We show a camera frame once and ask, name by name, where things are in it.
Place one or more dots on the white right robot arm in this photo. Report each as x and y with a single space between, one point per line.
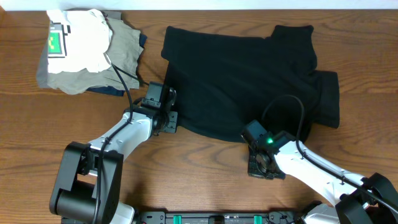
352 198

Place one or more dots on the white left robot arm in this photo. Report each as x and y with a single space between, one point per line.
88 182

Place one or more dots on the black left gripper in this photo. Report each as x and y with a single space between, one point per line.
173 126

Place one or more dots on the black t-shirt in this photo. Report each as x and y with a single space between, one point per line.
225 82

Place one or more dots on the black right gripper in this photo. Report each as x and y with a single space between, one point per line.
253 172

